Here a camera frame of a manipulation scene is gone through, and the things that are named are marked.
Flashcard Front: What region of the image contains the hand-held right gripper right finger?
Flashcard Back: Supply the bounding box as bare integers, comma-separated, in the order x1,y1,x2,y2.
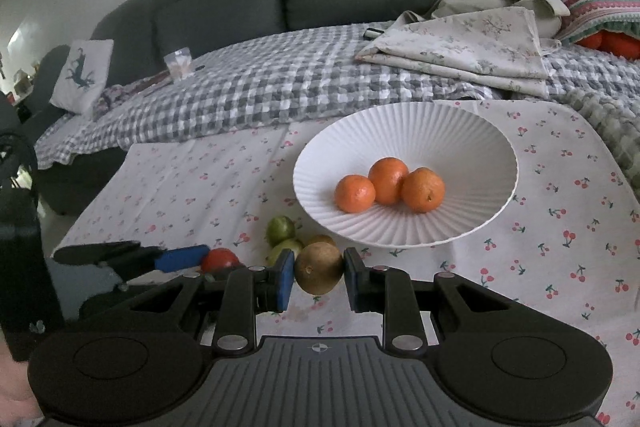
342,247,517,354

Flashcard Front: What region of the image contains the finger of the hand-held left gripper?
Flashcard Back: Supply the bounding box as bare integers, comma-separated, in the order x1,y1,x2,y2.
52,242,211,289

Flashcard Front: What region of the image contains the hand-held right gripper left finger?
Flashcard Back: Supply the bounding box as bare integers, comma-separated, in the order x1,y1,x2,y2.
128,249,297,356

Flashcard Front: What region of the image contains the large brown kiwi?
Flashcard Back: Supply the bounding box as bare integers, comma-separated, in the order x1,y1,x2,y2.
294,242,345,297

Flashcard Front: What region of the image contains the mandarin orange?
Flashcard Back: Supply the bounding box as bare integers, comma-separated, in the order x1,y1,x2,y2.
368,157,411,206
334,174,377,214

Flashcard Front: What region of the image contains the large orange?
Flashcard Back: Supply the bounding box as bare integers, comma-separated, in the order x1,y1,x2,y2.
400,167,447,214

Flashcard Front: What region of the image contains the white ribbed bowl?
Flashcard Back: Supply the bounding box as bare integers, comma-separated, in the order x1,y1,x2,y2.
292,101,520,249

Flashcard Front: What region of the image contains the person's left hand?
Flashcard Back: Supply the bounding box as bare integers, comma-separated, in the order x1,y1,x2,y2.
0,347,45,426

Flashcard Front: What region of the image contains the green and red tomato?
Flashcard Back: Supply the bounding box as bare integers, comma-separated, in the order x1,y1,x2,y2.
267,238,305,269

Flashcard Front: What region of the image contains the small brown kiwi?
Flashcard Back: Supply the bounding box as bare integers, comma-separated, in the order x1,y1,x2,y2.
305,233,339,251

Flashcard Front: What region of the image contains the dark floral cloth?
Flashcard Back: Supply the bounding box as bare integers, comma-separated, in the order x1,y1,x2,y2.
92,84,132,116

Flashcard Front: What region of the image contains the dark brown flat object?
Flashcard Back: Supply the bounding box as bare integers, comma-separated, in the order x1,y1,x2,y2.
134,74,174,96

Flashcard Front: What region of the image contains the clear cotton swab box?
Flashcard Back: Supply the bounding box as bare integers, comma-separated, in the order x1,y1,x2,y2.
163,48,194,81

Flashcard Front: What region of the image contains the grey gingham blanket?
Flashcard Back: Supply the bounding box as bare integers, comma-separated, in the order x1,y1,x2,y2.
33,23,640,200

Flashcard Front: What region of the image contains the cherry print tablecloth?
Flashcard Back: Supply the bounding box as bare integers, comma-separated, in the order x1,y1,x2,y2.
50,99,640,427

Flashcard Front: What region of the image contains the white deer print pillow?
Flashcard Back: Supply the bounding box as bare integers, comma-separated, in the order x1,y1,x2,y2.
49,39,115,116

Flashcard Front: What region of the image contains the folded floral cloth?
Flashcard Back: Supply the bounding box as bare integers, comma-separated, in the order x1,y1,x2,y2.
354,6,564,100

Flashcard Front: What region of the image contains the orange plush item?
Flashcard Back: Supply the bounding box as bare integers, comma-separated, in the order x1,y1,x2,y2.
574,29,640,61

